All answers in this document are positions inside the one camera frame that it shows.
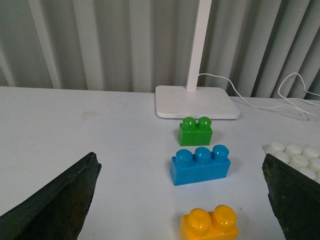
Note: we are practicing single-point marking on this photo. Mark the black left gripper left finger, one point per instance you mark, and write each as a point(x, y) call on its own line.
point(58, 210)

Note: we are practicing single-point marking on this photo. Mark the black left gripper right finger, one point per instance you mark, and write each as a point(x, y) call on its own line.
point(294, 199)

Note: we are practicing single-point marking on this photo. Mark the yellow two-stud block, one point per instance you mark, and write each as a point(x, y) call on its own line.
point(219, 224)

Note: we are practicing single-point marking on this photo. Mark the blue three-stud block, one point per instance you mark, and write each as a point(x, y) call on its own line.
point(202, 165)

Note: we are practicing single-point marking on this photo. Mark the green two-stud block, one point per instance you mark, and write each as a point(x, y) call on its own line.
point(195, 133)

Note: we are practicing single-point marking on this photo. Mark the white lamp stand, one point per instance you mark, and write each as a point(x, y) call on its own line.
point(178, 102)

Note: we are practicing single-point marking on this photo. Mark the white studded base plate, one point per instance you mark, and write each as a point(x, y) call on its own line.
point(305, 160)

